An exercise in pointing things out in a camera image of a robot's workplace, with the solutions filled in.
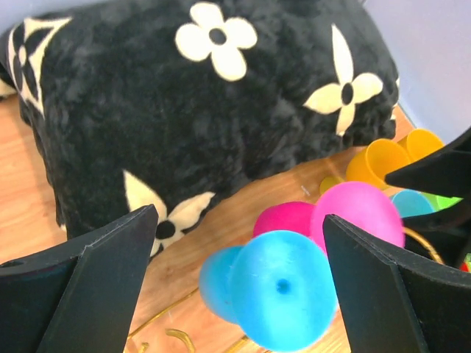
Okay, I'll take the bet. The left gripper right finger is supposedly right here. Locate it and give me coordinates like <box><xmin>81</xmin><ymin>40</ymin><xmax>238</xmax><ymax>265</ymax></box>
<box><xmin>323</xmin><ymin>215</ymin><xmax>470</xmax><ymax>352</ymax></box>

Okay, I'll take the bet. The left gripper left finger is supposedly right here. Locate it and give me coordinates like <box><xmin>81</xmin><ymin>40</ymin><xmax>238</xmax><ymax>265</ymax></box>
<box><xmin>1</xmin><ymin>205</ymin><xmax>158</xmax><ymax>352</ymax></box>

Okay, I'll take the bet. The blue wine glass front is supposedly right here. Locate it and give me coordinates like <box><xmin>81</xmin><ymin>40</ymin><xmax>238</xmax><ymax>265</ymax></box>
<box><xmin>389</xmin><ymin>190</ymin><xmax>435</xmax><ymax>218</ymax></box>

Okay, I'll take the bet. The magenta wine glass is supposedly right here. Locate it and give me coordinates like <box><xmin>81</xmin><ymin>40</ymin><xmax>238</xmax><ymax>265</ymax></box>
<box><xmin>252</xmin><ymin>182</ymin><xmax>406</xmax><ymax>251</ymax></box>

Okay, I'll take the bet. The black floral pillow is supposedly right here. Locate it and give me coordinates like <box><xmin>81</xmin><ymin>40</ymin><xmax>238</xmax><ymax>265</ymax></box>
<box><xmin>1</xmin><ymin>1</ymin><xmax>400</xmax><ymax>256</ymax></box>

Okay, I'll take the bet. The blue wine glass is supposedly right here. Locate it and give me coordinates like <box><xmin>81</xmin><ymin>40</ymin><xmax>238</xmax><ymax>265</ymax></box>
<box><xmin>199</xmin><ymin>230</ymin><xmax>338</xmax><ymax>352</ymax></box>
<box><xmin>389</xmin><ymin>190</ymin><xmax>435</xmax><ymax>218</ymax></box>

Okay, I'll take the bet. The red wine glass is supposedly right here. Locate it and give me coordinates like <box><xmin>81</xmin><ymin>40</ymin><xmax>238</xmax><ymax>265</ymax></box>
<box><xmin>459</xmin><ymin>261</ymin><xmax>470</xmax><ymax>272</ymax></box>

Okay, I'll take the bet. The blue wine glass back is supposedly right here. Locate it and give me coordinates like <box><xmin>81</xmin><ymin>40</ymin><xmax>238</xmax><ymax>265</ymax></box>
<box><xmin>199</xmin><ymin>230</ymin><xmax>338</xmax><ymax>352</ymax></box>

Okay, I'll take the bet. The gold wire glass rack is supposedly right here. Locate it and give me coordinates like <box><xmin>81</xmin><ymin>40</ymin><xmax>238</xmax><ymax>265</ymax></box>
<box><xmin>123</xmin><ymin>229</ymin><xmax>445</xmax><ymax>352</ymax></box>

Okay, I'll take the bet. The green wine glass back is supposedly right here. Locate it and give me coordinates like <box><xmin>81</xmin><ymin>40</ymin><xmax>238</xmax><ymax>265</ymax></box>
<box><xmin>422</xmin><ymin>192</ymin><xmax>462</xmax><ymax>211</ymax></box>

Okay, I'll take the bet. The yellow wine glass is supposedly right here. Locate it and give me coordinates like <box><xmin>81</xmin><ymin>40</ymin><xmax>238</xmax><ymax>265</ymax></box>
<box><xmin>319</xmin><ymin>138</ymin><xmax>411</xmax><ymax>195</ymax></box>
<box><xmin>397</xmin><ymin>129</ymin><xmax>445</xmax><ymax>162</ymax></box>

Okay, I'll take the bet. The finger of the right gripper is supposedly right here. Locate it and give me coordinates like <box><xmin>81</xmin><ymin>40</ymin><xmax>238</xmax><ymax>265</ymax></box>
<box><xmin>385</xmin><ymin>129</ymin><xmax>470</xmax><ymax>199</ymax></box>
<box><xmin>403</xmin><ymin>200</ymin><xmax>470</xmax><ymax>268</ymax></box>

